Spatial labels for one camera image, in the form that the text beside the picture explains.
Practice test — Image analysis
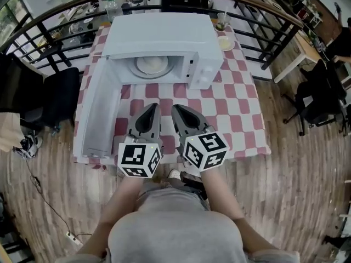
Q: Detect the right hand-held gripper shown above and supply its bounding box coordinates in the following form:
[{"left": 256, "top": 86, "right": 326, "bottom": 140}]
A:
[{"left": 171, "top": 104, "right": 230, "bottom": 173}]

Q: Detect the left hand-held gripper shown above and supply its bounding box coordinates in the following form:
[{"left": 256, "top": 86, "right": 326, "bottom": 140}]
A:
[{"left": 117, "top": 102, "right": 165, "bottom": 179}]

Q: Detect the white plate of food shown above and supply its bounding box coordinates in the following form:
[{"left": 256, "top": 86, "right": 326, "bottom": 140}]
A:
[{"left": 136, "top": 56, "right": 168, "bottom": 74}]

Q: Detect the white microwave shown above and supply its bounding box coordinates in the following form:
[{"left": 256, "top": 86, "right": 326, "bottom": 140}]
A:
[{"left": 72, "top": 12, "right": 223, "bottom": 165}]

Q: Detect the person's right forearm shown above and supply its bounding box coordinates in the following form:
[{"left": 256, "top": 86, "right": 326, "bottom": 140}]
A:
[{"left": 199, "top": 168, "right": 245, "bottom": 222}]

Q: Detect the person's left forearm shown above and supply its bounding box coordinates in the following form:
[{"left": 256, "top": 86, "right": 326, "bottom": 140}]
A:
[{"left": 97, "top": 174, "right": 146, "bottom": 230}]

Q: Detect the glass microwave turntable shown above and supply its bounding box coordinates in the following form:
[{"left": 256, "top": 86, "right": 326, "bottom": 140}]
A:
[{"left": 128, "top": 56, "right": 176, "bottom": 79}]

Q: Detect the bowl of yellow food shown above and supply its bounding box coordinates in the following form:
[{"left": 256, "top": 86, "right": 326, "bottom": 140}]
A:
[{"left": 217, "top": 35, "right": 236, "bottom": 51}]

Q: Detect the red white checkered tablecloth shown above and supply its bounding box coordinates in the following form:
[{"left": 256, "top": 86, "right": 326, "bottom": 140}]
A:
[{"left": 73, "top": 25, "right": 272, "bottom": 172}]

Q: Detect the glass cup with straw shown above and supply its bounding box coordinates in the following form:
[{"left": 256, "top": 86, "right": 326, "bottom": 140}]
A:
[{"left": 215, "top": 5, "right": 233, "bottom": 32}]

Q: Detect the person's grey shirt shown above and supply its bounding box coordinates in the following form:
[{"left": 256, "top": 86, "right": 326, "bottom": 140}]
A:
[{"left": 105, "top": 180, "right": 300, "bottom": 263}]

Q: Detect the clear plastic bottle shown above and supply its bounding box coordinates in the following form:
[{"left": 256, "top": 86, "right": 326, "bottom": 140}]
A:
[{"left": 105, "top": 0, "right": 119, "bottom": 24}]

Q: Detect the black metal railing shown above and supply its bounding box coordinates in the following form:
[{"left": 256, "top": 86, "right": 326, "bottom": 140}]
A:
[{"left": 0, "top": 0, "right": 305, "bottom": 75}]

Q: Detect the pile of shoes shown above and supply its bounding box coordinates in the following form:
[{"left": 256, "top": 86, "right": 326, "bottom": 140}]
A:
[{"left": 12, "top": 131, "right": 43, "bottom": 158}]

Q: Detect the black office chair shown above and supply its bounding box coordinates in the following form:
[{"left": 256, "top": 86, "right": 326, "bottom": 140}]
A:
[{"left": 283, "top": 60, "right": 349, "bottom": 136}]

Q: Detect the black cabinet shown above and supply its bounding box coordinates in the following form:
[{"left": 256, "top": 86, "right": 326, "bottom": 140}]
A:
[{"left": 0, "top": 53, "right": 44, "bottom": 115}]

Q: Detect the white power strip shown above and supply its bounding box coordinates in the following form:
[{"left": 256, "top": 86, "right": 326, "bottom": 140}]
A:
[{"left": 65, "top": 231, "right": 83, "bottom": 247}]

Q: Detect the brown cardboard box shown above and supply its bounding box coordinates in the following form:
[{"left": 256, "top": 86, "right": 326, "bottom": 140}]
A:
[{"left": 0, "top": 112, "right": 23, "bottom": 152}]

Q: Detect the wooden table with white legs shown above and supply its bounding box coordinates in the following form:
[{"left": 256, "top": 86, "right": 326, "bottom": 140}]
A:
[{"left": 273, "top": 32, "right": 325, "bottom": 84}]

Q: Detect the white shelf unit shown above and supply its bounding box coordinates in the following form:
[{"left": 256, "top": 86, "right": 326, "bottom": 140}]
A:
[{"left": 301, "top": 5, "right": 324, "bottom": 29}]

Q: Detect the black floor cable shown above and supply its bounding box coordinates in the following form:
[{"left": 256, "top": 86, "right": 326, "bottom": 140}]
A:
[{"left": 24, "top": 157, "right": 93, "bottom": 241}]

